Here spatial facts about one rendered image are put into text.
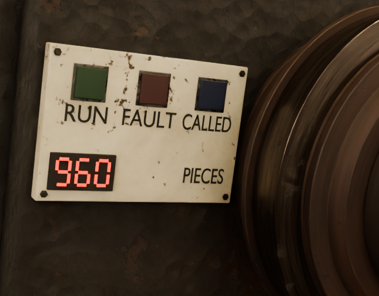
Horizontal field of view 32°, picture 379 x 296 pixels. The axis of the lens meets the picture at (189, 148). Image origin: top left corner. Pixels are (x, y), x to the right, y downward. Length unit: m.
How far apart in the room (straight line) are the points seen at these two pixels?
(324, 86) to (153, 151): 0.22
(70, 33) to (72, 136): 0.12
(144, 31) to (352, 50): 0.25
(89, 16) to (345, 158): 0.33
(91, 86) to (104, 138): 0.06
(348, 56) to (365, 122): 0.08
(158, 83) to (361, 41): 0.24
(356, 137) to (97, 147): 0.30
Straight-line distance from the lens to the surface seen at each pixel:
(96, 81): 0.77
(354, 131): 0.77
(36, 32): 0.78
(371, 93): 0.79
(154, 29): 0.82
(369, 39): 0.80
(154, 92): 0.80
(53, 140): 0.77
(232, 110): 0.85
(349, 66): 0.78
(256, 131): 0.80
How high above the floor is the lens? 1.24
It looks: 8 degrees down
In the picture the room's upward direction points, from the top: 7 degrees clockwise
